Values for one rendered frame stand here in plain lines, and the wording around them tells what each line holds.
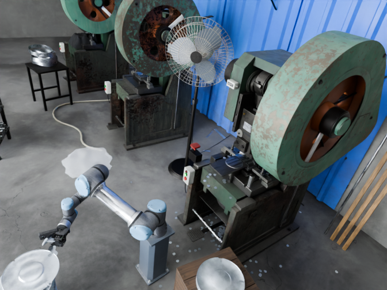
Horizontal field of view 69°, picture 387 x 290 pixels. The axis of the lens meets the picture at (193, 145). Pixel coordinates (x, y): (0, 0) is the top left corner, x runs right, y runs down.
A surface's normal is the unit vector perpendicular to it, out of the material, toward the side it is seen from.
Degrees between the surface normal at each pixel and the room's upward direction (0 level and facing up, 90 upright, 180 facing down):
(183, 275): 0
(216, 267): 0
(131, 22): 90
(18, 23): 90
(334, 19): 90
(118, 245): 0
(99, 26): 90
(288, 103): 67
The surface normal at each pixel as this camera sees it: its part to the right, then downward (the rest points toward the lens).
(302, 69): -0.51, -0.41
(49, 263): 0.12, -0.83
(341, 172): -0.81, 0.23
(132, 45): 0.54, 0.51
